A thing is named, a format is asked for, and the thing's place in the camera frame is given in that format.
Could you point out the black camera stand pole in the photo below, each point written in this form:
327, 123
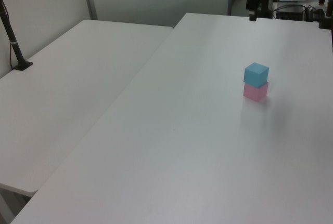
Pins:
13, 44

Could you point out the blue cube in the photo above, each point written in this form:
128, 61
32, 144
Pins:
256, 74

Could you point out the white side table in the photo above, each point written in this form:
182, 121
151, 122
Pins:
65, 91

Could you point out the pink cube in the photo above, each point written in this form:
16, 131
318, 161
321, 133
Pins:
256, 93

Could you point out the black camera stand clamp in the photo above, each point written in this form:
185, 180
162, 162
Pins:
325, 24

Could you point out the black electronics box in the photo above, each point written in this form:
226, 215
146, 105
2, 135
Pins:
290, 13

